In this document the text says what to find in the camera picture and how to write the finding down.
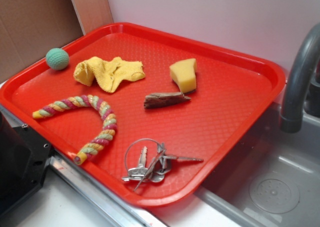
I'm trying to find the grey toy faucet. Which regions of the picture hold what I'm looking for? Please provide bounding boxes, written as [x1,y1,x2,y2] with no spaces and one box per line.
[279,23,320,133]

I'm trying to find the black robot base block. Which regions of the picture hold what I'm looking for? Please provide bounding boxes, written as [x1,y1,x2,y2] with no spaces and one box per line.
[0,114,53,217]

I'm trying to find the green dimpled ball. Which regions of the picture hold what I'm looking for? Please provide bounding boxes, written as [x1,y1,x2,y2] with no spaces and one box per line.
[45,48,70,71]

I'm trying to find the yellow sponge piece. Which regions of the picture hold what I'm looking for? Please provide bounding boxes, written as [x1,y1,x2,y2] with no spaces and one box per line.
[169,58,197,94]

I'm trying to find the brown cardboard panel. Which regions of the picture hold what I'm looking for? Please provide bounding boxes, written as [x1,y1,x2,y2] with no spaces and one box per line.
[0,0,113,82]

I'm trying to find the yellow crumpled cloth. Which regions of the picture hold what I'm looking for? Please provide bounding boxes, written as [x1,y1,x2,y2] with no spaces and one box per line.
[73,56,146,93]

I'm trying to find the brown wood piece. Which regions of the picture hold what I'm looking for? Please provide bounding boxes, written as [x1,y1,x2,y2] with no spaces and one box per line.
[143,92,191,110]

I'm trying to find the grey toy sink basin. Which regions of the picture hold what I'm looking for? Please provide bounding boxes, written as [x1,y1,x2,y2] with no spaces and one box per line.
[152,104,320,227]

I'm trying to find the silver keys on ring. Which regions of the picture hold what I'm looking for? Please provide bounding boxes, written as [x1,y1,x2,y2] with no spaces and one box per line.
[121,138,204,191]

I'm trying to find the red plastic tray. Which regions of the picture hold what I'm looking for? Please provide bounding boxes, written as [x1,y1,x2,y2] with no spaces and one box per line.
[0,23,286,208]

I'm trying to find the multicolour twisted rope toy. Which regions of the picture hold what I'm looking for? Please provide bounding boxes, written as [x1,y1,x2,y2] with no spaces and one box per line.
[32,94,118,166]

